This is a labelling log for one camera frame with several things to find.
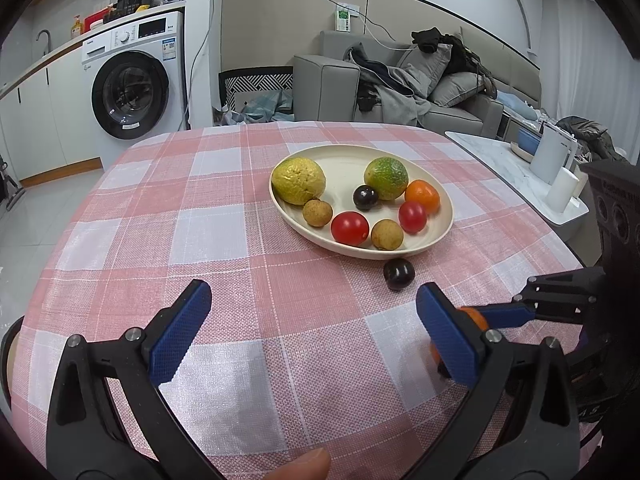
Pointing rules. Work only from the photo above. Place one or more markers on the orange tangerine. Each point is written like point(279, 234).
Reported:
point(423, 195)
point(475, 321)

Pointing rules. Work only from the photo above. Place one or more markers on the white kitchen cabinet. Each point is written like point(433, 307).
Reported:
point(40, 125)

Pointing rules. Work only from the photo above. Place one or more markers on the pink checked tablecloth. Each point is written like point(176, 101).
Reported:
point(200, 240)

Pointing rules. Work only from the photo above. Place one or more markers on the grey sofa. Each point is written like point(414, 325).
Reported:
point(325, 90)

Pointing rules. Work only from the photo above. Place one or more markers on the dark plum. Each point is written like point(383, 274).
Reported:
point(398, 274)
point(365, 198)

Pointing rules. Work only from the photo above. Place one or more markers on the black backpack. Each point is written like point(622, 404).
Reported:
point(457, 52)

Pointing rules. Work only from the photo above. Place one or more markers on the dark jacket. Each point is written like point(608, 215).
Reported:
point(592, 135)

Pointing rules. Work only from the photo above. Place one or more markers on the white marble side table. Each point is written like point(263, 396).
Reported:
point(495, 160)

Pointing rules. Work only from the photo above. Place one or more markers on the metal faucet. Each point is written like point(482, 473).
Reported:
point(42, 35)

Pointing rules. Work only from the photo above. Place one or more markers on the brown longan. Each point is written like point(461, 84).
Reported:
point(317, 213)
point(387, 234)

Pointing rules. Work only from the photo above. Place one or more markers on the red cherry tomato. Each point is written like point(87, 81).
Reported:
point(350, 228)
point(412, 216)

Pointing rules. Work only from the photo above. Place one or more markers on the yellow bottle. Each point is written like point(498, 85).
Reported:
point(76, 26)

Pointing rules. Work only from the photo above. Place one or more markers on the black white patterned basket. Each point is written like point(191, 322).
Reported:
point(255, 85)

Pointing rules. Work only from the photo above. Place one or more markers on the red box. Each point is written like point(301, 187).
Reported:
point(95, 21)

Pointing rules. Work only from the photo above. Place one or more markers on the green white wall box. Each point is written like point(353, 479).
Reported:
point(344, 16)

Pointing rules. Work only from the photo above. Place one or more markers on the green yellow lemon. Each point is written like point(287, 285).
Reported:
point(386, 178)

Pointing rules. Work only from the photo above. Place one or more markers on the white washing machine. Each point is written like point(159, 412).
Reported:
point(135, 80)

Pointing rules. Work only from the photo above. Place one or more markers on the black rice cooker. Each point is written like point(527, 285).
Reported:
point(135, 0)

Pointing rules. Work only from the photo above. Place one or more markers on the grey sofa pillow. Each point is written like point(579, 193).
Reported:
point(457, 87)
point(425, 67)

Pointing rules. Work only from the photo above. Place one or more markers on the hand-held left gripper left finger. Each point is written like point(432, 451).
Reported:
point(180, 330)

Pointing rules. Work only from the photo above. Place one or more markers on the pile of grey clothes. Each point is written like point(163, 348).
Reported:
point(390, 95)

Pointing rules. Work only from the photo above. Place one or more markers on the yellow bumpy lemon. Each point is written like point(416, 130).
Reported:
point(298, 181)

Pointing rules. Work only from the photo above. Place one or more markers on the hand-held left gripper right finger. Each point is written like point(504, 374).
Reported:
point(450, 332)

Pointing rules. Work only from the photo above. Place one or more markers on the beige oval plate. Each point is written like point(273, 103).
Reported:
point(340, 165)

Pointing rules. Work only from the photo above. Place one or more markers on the person's left hand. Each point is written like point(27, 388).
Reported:
point(300, 466)

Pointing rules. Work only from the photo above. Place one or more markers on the white electric kettle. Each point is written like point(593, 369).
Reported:
point(552, 152)

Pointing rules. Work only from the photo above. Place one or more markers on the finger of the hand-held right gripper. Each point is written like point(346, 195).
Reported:
point(500, 316)
point(587, 352)

